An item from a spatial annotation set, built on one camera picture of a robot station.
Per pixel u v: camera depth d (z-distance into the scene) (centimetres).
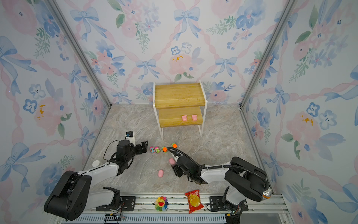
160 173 83
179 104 75
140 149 81
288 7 69
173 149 63
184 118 90
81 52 87
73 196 42
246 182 44
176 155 75
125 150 69
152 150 90
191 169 66
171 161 88
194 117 89
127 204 75
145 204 75
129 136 78
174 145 94
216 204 73
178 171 77
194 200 74
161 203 73
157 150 90
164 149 92
